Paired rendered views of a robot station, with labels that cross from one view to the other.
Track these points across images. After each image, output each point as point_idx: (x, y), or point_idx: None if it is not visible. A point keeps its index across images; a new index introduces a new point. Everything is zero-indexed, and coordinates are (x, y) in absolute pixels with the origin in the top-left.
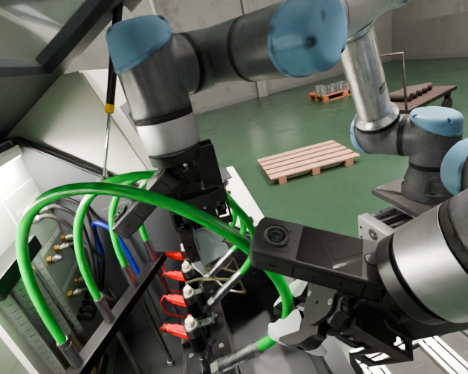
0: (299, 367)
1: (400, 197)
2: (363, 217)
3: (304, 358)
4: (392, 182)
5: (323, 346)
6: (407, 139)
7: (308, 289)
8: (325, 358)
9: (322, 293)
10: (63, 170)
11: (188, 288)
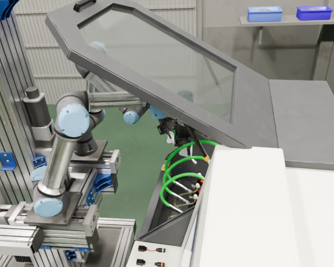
0: (166, 214)
1: (69, 209)
2: (88, 221)
3: (161, 216)
4: (52, 222)
5: (158, 192)
6: None
7: (172, 128)
8: (160, 189)
9: (172, 123)
10: None
11: (196, 184)
